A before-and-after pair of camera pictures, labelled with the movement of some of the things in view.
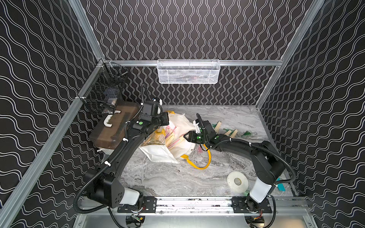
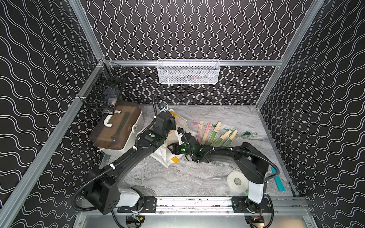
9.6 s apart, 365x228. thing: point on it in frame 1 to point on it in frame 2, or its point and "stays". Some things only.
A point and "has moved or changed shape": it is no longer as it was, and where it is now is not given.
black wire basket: (100, 96) stays
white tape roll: (237, 182) stays
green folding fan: (246, 134) has moved or changed shape
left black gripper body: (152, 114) to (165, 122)
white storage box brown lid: (108, 132) stays
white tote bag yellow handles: (168, 145) has moved or changed shape
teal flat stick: (281, 187) stays
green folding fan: (217, 126) stays
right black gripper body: (197, 138) to (180, 148)
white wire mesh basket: (188, 71) stays
